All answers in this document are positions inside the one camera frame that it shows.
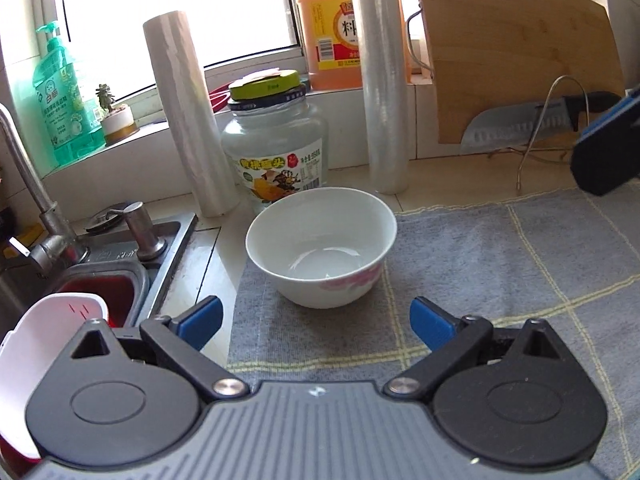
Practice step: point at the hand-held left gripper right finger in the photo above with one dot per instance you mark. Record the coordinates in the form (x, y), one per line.
(432, 325)

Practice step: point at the bamboo cutting board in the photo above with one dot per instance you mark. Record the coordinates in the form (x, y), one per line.
(515, 45)

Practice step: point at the metal sink knob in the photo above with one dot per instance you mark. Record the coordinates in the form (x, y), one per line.
(145, 235)

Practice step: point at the grey and teal checked towel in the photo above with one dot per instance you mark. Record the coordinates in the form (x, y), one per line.
(500, 270)

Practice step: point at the metal sink strainer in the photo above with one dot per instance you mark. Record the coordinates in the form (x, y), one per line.
(107, 220)

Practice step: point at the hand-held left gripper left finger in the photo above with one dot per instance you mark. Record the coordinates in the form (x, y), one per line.
(200, 322)

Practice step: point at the white pink-flower bowl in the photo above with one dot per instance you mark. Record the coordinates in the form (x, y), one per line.
(320, 240)

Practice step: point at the metal faucet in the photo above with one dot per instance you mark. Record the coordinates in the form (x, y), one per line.
(30, 180)

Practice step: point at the short plastic wrap roll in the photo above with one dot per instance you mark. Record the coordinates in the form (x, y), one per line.
(190, 110)

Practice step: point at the red basin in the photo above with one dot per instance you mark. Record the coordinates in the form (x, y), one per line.
(115, 295)

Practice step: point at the red plastic lid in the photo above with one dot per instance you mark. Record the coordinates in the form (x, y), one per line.
(220, 100)

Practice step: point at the orange liquid jug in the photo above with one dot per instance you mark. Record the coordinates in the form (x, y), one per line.
(330, 30)

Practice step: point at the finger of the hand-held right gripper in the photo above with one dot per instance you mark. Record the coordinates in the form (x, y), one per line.
(615, 120)

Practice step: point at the green dish soap bottle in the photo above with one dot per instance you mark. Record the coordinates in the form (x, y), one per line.
(65, 110)

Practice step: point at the tall plastic wrap roll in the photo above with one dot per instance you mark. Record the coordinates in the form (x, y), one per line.
(382, 85)

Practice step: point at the small potted plant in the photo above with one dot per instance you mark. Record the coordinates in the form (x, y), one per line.
(117, 122)

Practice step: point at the white plastic basket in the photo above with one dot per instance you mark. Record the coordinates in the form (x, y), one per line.
(35, 350)

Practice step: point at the window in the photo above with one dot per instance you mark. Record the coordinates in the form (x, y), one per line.
(175, 5)

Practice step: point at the steel sink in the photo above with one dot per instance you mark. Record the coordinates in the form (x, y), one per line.
(165, 255)

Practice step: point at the glass jar with green lid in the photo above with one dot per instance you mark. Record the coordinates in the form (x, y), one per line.
(275, 140)

